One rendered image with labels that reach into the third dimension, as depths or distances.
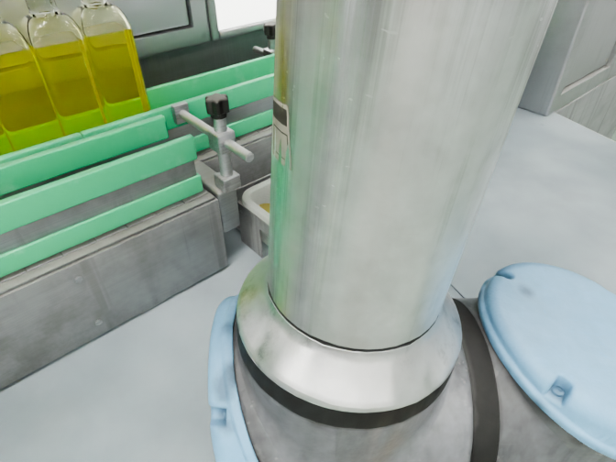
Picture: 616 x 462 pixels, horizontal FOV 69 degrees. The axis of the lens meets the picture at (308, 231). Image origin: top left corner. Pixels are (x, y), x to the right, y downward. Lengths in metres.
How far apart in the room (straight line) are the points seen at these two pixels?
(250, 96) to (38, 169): 0.31
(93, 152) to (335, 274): 0.48
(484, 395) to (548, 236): 0.59
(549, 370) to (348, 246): 0.14
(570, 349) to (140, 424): 0.43
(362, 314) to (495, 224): 0.65
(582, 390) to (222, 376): 0.17
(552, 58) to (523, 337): 0.99
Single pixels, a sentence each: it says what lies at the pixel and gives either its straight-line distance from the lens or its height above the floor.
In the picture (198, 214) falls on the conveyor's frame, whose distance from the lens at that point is 0.60.
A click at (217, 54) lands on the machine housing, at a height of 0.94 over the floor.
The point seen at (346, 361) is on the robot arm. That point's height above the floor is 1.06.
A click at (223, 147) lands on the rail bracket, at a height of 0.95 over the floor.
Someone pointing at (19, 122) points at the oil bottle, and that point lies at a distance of 0.61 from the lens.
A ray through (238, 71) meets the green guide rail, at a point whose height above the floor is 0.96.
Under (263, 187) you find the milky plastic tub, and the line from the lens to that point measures 0.69.
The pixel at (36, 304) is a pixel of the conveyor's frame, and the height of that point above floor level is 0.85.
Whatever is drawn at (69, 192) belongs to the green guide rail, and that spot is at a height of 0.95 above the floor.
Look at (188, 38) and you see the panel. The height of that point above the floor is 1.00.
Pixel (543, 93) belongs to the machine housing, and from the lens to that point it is 1.23.
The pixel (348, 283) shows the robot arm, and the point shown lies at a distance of 0.17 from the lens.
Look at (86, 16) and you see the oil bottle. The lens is 0.62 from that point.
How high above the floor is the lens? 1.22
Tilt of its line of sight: 39 degrees down
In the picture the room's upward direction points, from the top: straight up
